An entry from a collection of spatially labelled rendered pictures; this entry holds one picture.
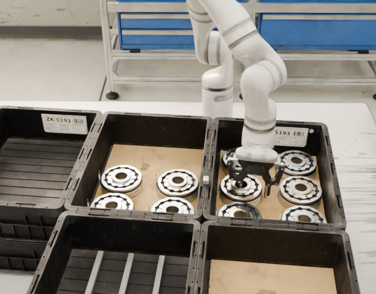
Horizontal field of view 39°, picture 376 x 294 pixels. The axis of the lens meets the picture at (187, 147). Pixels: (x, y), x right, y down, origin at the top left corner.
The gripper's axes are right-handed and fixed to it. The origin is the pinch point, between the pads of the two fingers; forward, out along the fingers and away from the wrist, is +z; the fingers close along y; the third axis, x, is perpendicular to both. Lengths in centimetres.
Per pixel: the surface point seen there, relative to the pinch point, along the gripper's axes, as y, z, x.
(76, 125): 50, -4, -15
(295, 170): -10.1, -0.9, -8.5
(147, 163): 28.9, 2.3, -8.7
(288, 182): -8.5, -0.6, -3.5
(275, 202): -5.6, 2.3, 1.2
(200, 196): 11.3, -6.3, 11.8
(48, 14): 164, 67, -252
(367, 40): -55, 47, -200
